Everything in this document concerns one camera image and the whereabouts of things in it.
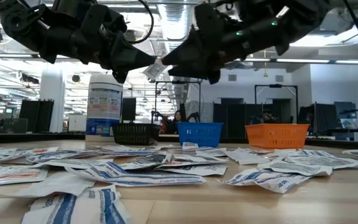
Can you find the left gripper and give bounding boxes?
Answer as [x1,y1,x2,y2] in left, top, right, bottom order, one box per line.
[68,21,157,85]

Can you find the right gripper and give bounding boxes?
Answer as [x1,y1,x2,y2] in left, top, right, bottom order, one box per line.
[161,21,289,85]

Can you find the small white barcode packet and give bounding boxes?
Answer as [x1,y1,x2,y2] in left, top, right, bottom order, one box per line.
[142,60,168,82]

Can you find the blue plastic basket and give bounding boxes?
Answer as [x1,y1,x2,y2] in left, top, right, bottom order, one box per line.
[177,121,224,148]

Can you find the BZK antiseptic towelette packet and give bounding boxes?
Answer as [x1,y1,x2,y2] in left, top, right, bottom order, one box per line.
[118,152,173,171]

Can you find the black monitor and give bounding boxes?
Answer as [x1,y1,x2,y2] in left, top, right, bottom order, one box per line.
[122,97,137,122]

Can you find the white wipes canister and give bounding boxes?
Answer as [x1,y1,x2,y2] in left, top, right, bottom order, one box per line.
[85,73,124,143]

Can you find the person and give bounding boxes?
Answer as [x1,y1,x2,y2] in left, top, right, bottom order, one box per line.
[166,110,188,135]

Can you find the black plastic basket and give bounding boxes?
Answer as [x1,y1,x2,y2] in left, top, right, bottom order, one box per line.
[111,123,160,146]

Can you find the yellow hanging pendant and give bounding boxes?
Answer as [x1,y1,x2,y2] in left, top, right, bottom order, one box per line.
[262,46,269,78]

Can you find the white cabinet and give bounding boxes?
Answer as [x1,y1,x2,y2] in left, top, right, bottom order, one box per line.
[68,114,87,132]

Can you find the white building pillar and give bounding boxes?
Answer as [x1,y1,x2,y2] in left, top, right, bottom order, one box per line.
[40,67,65,133]

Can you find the black partition panels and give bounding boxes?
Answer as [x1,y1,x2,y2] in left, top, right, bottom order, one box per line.
[19,99,55,133]

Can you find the orange plastic basket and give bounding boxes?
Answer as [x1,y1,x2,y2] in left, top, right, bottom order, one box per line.
[245,123,310,150]

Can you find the grey box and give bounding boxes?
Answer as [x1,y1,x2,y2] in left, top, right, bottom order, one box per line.
[1,118,28,134]

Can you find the crumpled blue striped bandage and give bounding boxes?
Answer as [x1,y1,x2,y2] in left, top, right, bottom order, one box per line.
[20,185,133,224]
[218,167,311,194]

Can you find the plain white bandage wrapper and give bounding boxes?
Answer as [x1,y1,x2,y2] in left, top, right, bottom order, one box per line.
[0,170,96,199]

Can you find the blue screen monitor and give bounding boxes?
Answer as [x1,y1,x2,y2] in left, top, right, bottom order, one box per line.
[334,101,357,130]

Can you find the black metal rig frame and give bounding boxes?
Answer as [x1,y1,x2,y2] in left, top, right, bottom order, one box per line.
[254,83,298,124]
[155,80,202,123]

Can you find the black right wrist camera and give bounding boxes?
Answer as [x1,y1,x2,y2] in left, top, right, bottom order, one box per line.
[194,2,229,40]

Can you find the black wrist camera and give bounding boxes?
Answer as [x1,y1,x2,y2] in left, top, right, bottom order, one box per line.
[194,2,229,40]
[51,0,129,35]

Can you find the silver ventilation duct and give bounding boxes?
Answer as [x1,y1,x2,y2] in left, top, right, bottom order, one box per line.
[157,3,195,41]

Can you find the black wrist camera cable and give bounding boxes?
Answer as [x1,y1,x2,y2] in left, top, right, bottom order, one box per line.
[126,0,155,44]

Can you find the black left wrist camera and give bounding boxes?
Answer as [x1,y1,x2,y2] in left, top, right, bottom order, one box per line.
[51,0,129,35]

